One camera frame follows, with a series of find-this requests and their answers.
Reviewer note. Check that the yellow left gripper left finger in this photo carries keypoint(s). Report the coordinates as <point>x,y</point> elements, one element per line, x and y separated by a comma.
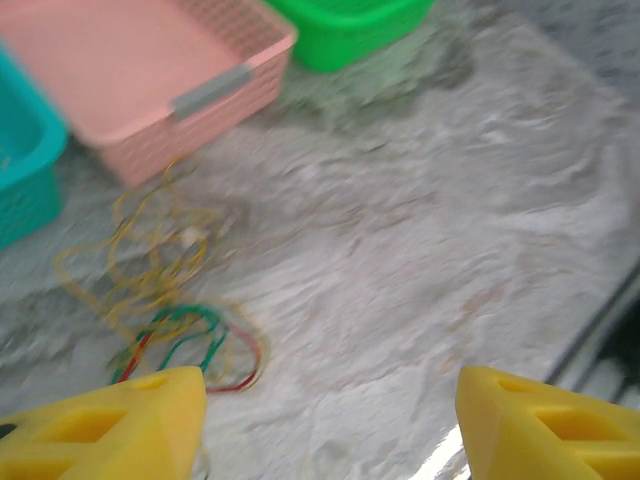
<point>100,430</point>

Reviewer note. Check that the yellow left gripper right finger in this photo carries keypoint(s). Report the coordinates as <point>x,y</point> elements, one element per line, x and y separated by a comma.
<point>540,435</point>

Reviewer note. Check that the teal perforated plastic basket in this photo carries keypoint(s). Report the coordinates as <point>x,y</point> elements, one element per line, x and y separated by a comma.
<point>25,165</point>

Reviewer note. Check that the pink perforated plastic basket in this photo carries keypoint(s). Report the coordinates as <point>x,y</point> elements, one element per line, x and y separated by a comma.
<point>125,65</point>

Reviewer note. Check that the green perforated plastic basket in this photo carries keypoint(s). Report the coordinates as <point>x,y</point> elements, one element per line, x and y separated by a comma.
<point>340,35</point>

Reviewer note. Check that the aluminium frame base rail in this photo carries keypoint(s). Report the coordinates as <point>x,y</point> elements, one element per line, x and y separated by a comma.
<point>600,350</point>

